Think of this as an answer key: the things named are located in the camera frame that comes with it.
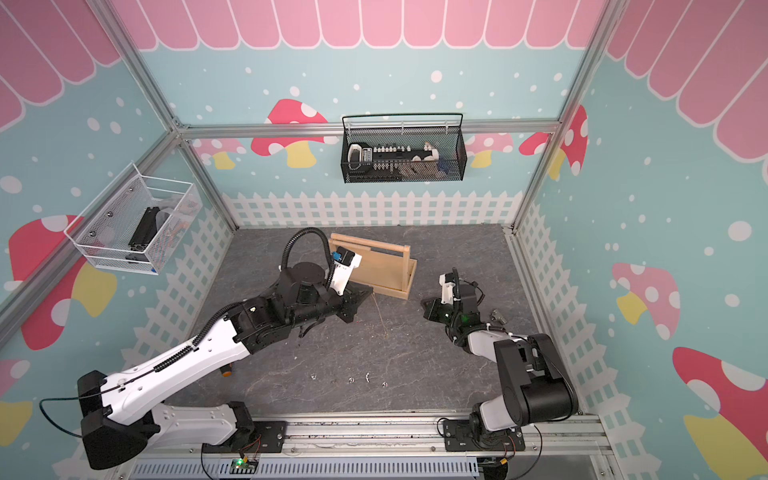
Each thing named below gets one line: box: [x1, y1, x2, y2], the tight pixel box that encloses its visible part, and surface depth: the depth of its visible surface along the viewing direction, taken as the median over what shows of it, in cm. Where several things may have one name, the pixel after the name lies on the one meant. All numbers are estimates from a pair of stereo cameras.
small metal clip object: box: [490, 308, 507, 325], surface depth 96 cm
